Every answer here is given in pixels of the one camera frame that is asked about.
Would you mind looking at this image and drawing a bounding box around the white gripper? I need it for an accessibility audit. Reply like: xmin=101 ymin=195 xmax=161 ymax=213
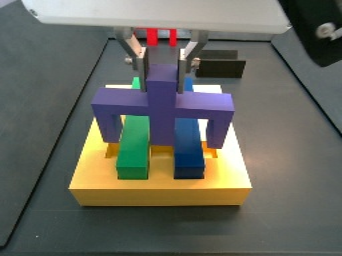
xmin=21 ymin=0 xmax=288 ymax=94

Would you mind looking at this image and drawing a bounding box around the purple three-legged block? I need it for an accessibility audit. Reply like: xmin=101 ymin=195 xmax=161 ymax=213
xmin=90 ymin=64 xmax=235 ymax=149

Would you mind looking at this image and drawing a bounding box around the yellow slotted base board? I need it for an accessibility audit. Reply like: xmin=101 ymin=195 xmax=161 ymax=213
xmin=68 ymin=83 xmax=253 ymax=207

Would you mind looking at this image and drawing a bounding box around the red three-legged block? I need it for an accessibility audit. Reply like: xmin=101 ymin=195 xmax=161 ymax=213
xmin=134 ymin=27 xmax=177 ymax=47

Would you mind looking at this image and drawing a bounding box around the black foam holder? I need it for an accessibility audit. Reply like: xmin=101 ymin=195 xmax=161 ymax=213
xmin=195 ymin=50 xmax=245 ymax=78

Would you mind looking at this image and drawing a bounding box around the green long bar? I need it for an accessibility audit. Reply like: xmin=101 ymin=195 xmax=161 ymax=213
xmin=114 ymin=76 xmax=152 ymax=181

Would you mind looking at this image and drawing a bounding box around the blue long bar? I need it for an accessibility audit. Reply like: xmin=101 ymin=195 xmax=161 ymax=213
xmin=172 ymin=77 xmax=207 ymax=180

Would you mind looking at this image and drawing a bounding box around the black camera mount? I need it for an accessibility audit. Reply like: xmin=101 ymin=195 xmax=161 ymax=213
xmin=277 ymin=0 xmax=342 ymax=67

